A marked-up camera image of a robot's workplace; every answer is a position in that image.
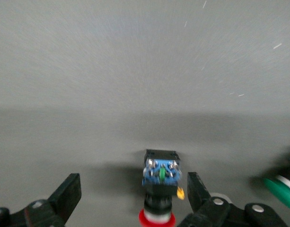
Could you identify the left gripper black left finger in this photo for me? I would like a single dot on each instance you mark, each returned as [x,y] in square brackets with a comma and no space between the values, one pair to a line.
[64,196]

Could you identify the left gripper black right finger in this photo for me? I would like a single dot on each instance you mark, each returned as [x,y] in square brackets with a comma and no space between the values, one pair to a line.
[201,203]

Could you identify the red push button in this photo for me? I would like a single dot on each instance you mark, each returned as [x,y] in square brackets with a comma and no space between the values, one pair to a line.
[161,175]

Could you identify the green push button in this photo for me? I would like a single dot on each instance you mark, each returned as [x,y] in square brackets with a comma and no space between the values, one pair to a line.
[277,189]

